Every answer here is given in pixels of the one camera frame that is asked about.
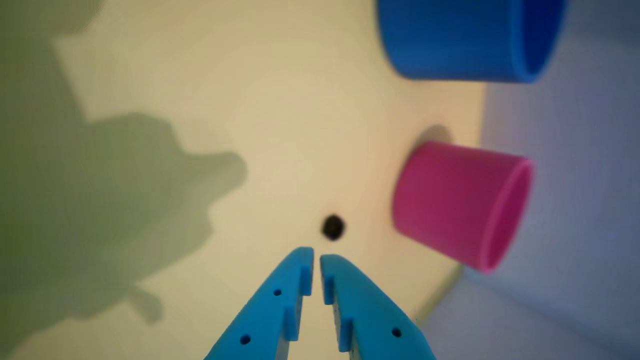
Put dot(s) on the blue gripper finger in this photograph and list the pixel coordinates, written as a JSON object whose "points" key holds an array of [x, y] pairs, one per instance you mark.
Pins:
{"points": [[262, 315], [367, 315]]}

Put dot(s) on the blue plastic cup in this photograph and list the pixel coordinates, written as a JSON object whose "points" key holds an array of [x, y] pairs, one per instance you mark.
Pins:
{"points": [[460, 35]]}

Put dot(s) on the black hex nut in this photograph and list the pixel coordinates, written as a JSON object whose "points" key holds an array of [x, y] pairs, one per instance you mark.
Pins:
{"points": [[333, 227]]}

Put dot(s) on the pink plastic cup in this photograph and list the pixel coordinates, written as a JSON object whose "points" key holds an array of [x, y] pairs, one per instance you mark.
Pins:
{"points": [[450, 200]]}

